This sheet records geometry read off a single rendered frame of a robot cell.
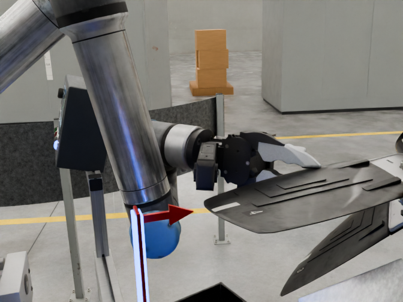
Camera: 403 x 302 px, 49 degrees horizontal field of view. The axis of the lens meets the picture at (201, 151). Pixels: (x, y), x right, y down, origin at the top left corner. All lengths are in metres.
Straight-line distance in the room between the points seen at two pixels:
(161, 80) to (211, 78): 3.92
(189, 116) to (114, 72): 1.87
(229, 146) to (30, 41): 0.35
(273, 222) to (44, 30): 0.48
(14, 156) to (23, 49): 1.51
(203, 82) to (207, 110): 6.03
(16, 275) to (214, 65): 7.93
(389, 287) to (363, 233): 0.14
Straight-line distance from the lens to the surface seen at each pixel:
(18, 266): 0.83
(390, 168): 0.63
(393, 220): 0.72
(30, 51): 0.77
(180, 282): 2.54
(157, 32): 4.71
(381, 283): 0.63
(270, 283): 2.53
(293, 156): 0.62
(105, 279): 1.00
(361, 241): 0.74
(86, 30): 0.60
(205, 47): 8.52
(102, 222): 1.04
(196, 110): 2.50
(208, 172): 0.59
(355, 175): 0.58
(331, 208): 0.50
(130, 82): 0.62
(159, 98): 4.78
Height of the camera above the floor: 1.38
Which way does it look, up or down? 16 degrees down
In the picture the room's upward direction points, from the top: 2 degrees counter-clockwise
